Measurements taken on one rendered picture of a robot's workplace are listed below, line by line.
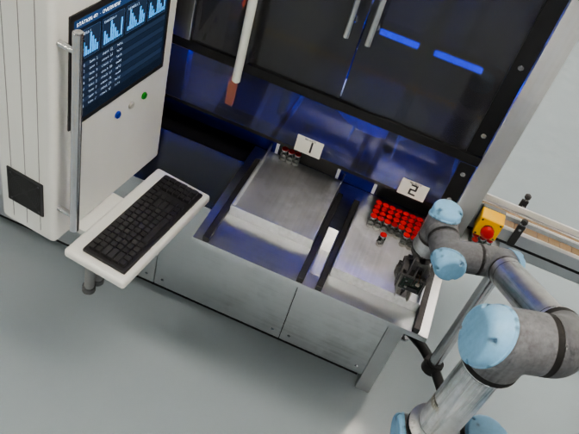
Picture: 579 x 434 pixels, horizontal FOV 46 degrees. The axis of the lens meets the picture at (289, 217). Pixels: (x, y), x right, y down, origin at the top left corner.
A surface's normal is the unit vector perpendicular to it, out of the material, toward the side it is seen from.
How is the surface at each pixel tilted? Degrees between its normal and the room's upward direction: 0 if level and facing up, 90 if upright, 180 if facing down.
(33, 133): 90
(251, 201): 0
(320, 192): 0
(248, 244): 0
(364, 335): 90
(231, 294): 90
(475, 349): 82
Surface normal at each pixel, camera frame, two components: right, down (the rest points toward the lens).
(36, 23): -0.44, 0.55
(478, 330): -0.94, -0.26
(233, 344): 0.23, -0.70
